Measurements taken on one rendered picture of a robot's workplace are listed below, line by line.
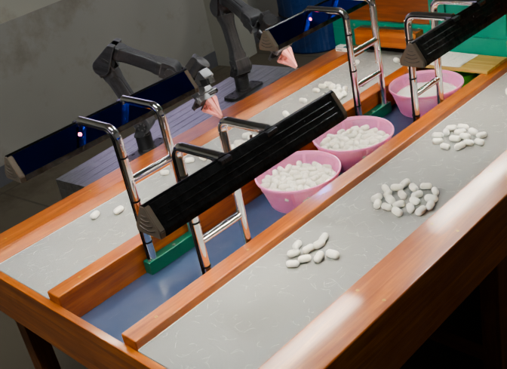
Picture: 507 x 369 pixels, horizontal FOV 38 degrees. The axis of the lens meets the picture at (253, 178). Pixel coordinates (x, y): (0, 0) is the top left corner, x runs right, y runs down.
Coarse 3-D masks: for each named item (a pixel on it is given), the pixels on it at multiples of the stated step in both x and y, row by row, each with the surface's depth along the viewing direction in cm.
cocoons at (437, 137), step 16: (448, 128) 234; (464, 128) 231; (448, 144) 224; (464, 144) 222; (480, 144) 222; (384, 192) 206; (400, 192) 204; (416, 192) 202; (432, 192) 202; (384, 208) 200; (432, 208) 195; (320, 240) 189; (288, 256) 188; (304, 256) 185; (320, 256) 183; (336, 256) 183
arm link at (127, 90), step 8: (112, 64) 269; (112, 72) 267; (120, 72) 271; (104, 80) 270; (112, 80) 269; (120, 80) 269; (112, 88) 271; (120, 88) 270; (128, 88) 272; (120, 96) 272; (144, 120) 274; (152, 120) 278
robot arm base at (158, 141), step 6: (150, 132) 281; (138, 138) 279; (144, 138) 278; (150, 138) 280; (156, 138) 291; (162, 138) 290; (138, 144) 280; (144, 144) 279; (150, 144) 281; (156, 144) 286; (138, 150) 282; (144, 150) 281; (150, 150) 281; (132, 156) 280; (138, 156) 279
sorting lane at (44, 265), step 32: (384, 64) 300; (288, 96) 288; (320, 96) 283; (352, 96) 276; (160, 192) 235; (96, 224) 224; (128, 224) 220; (32, 256) 214; (64, 256) 211; (96, 256) 207; (32, 288) 198
